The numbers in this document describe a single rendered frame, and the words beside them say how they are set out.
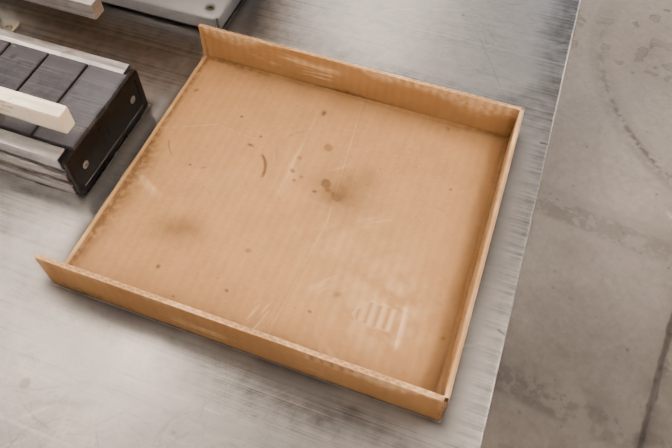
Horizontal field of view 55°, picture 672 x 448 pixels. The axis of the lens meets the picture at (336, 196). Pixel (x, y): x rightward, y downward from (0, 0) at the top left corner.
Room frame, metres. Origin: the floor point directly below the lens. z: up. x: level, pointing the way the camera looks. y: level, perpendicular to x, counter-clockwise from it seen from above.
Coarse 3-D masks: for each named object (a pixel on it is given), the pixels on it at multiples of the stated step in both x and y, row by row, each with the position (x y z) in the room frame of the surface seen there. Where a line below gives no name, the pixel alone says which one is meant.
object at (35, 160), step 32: (0, 32) 0.44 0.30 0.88; (96, 64) 0.40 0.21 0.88; (128, 64) 0.40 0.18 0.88; (128, 96) 0.38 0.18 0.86; (0, 128) 0.33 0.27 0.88; (96, 128) 0.34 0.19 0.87; (128, 128) 0.37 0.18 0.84; (0, 160) 0.33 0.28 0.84; (32, 160) 0.31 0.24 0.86; (64, 160) 0.30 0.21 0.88; (96, 160) 0.32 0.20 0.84
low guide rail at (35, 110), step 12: (0, 96) 0.33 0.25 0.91; (12, 96) 0.33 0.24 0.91; (24, 96) 0.33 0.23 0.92; (0, 108) 0.33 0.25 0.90; (12, 108) 0.32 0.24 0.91; (24, 108) 0.32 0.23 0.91; (36, 108) 0.32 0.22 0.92; (48, 108) 0.32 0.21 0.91; (60, 108) 0.32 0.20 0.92; (24, 120) 0.32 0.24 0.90; (36, 120) 0.32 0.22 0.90; (48, 120) 0.31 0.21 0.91; (60, 120) 0.31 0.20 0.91; (72, 120) 0.32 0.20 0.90
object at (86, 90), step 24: (0, 48) 0.42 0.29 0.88; (24, 48) 0.42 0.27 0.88; (0, 72) 0.39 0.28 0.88; (24, 72) 0.39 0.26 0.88; (48, 72) 0.39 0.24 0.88; (72, 72) 0.39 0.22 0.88; (96, 72) 0.39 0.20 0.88; (48, 96) 0.36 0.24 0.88; (72, 96) 0.36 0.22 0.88; (96, 96) 0.36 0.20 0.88; (0, 120) 0.34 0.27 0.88; (96, 120) 0.34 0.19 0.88; (72, 144) 0.31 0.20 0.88
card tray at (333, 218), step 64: (256, 64) 0.44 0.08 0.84; (320, 64) 0.42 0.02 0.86; (192, 128) 0.37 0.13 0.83; (256, 128) 0.37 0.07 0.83; (320, 128) 0.37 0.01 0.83; (384, 128) 0.37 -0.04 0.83; (448, 128) 0.37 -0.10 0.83; (512, 128) 0.36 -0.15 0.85; (128, 192) 0.30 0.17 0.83; (192, 192) 0.30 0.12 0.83; (256, 192) 0.30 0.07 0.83; (320, 192) 0.30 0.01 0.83; (384, 192) 0.30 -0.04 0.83; (448, 192) 0.30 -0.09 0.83; (128, 256) 0.24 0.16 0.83; (192, 256) 0.24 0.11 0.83; (256, 256) 0.24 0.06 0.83; (320, 256) 0.24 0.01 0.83; (384, 256) 0.24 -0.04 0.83; (448, 256) 0.24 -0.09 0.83; (192, 320) 0.18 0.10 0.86; (256, 320) 0.19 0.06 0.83; (320, 320) 0.19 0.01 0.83; (384, 320) 0.19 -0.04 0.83; (448, 320) 0.19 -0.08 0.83; (384, 384) 0.13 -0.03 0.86; (448, 384) 0.13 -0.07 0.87
